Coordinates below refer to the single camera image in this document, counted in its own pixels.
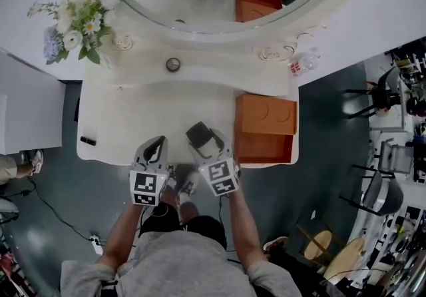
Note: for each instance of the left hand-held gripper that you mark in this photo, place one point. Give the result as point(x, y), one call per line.
point(146, 185)

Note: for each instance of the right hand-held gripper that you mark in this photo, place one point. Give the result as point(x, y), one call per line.
point(221, 176)

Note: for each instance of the small black square case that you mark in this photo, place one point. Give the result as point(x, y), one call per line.
point(197, 132)

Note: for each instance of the orange wooden box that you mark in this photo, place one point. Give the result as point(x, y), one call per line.
point(263, 112)

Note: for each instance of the small black bar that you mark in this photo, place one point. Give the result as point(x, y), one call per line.
point(88, 140)

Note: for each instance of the small round dark jar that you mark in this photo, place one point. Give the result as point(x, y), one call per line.
point(173, 65)

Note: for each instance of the person's left forearm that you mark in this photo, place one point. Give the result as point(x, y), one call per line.
point(121, 235)

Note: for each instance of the person's right forearm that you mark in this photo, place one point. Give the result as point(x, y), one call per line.
point(244, 229)

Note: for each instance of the person's right shoe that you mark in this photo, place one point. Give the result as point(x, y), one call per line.
point(188, 185)

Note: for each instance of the person's left leg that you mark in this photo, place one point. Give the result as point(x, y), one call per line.
point(169, 195)

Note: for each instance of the person's leg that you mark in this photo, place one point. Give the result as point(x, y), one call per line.
point(169, 195)
point(189, 210)

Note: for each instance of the person's right leg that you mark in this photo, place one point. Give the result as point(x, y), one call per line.
point(189, 210)

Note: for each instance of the person's black shorts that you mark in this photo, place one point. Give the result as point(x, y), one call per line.
point(206, 227)

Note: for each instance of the white power strip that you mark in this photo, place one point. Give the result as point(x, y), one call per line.
point(96, 244)

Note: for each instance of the clear glass vase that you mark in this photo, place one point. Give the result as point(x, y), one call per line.
point(106, 61)

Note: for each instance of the person's grey shirt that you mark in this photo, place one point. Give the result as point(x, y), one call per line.
point(179, 269)

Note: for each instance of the white paper scrap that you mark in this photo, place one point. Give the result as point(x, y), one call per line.
point(313, 215)

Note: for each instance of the clear plastic bottle red label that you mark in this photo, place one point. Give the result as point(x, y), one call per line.
point(299, 66)

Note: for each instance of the white partition panel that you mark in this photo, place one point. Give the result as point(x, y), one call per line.
point(30, 106)

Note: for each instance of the round wooden stool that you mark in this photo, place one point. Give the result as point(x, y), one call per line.
point(317, 244)
point(346, 259)

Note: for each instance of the white and blue flower bouquet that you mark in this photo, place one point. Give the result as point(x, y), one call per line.
point(73, 39)

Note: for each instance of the dark chair black legs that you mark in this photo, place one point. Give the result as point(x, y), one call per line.
point(386, 96)

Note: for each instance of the grey round-back chair black legs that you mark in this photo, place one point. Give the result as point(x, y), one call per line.
point(389, 195)

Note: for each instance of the grey boxy chair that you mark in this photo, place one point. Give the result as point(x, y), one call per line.
point(396, 157)

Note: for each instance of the oval mirror white frame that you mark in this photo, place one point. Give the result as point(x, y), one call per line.
point(199, 2)

